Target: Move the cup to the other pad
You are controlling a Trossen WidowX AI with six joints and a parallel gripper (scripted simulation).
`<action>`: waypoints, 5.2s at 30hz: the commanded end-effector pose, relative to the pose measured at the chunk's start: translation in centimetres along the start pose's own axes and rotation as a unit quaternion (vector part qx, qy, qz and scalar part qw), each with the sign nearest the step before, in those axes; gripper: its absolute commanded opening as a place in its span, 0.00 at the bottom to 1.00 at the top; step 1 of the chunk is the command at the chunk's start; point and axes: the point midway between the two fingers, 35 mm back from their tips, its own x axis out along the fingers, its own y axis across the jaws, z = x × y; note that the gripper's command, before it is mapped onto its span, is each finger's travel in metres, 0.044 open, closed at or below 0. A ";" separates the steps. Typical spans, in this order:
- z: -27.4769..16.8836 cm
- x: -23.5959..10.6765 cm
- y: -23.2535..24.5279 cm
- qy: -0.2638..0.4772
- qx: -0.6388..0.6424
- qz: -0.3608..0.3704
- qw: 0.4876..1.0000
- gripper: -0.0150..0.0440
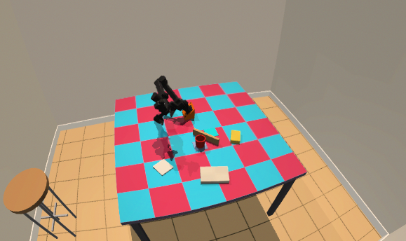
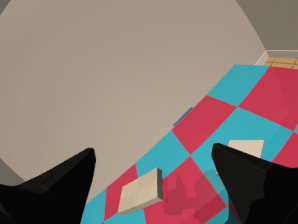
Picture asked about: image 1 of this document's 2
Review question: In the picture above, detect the cream flat square tile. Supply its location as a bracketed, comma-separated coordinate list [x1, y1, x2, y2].
[153, 159, 174, 175]

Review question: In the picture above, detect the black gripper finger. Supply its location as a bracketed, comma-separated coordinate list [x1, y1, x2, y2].
[168, 104, 176, 117]
[155, 116, 164, 125]

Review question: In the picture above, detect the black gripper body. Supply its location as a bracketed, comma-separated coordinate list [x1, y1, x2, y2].
[154, 101, 178, 124]

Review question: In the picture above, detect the yellow rectangular block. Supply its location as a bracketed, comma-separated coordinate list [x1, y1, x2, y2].
[230, 130, 241, 144]

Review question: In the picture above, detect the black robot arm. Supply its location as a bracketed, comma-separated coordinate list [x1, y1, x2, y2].
[151, 76, 193, 114]

